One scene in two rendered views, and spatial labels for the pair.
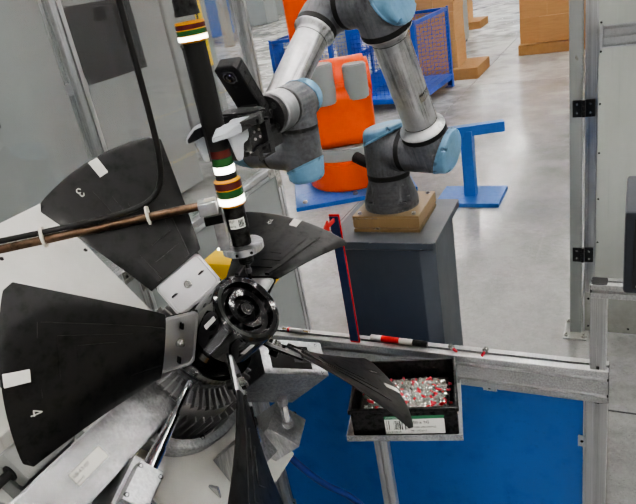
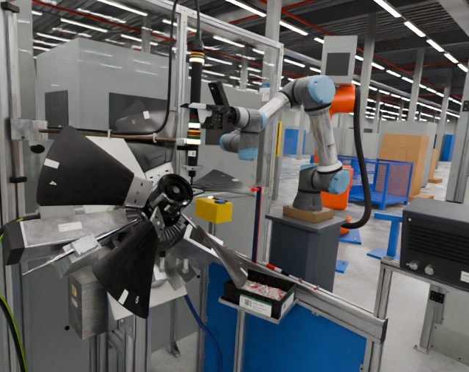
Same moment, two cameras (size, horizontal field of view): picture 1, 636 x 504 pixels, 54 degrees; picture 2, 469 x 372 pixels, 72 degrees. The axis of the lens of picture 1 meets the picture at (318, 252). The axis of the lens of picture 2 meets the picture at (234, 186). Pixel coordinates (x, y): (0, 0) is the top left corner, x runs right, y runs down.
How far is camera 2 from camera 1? 0.41 m
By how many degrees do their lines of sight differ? 21
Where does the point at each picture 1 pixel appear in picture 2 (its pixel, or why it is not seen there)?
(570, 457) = not seen: outside the picture
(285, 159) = (238, 145)
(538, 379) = (341, 314)
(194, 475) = not seen: hidden behind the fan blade
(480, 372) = (311, 300)
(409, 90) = (322, 141)
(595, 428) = (371, 362)
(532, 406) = (336, 333)
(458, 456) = (290, 354)
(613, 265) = (456, 311)
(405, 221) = (308, 215)
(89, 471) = (68, 229)
